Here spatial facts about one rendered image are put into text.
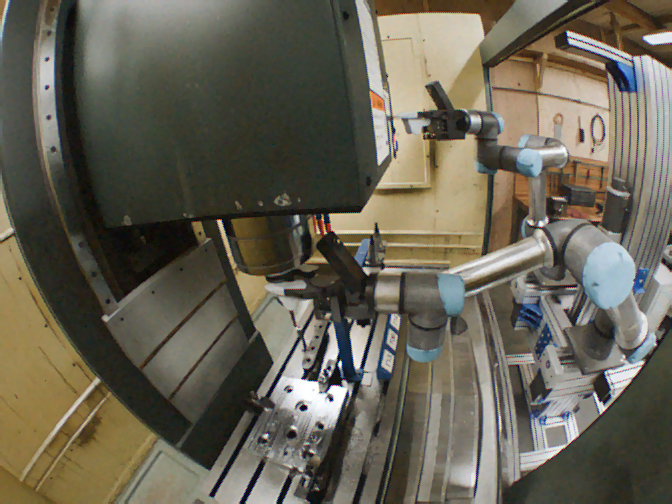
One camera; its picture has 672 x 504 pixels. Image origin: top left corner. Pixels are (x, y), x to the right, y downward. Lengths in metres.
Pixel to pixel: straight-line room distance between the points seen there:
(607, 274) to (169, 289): 1.04
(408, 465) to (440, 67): 1.67
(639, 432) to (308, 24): 0.67
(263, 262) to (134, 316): 0.48
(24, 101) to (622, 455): 1.31
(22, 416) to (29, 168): 0.84
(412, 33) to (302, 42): 1.19
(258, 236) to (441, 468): 0.92
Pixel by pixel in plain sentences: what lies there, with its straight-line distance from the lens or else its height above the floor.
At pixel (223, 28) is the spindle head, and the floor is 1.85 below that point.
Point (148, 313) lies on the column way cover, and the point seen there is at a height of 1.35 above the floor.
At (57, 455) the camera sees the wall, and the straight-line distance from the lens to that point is 1.33.
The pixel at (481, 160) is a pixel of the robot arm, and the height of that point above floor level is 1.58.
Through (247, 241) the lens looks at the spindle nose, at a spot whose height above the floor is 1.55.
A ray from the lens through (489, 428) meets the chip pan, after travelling 1.18.
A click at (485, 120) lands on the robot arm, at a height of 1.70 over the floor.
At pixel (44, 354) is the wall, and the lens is 1.15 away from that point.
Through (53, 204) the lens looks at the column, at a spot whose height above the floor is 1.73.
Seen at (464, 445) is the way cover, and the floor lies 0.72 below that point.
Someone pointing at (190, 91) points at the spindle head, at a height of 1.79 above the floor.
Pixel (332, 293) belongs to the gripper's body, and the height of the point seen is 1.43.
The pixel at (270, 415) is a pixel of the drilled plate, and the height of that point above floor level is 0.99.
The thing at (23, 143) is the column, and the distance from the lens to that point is 0.76.
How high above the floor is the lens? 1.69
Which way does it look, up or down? 27 degrees down
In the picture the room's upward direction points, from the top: 9 degrees counter-clockwise
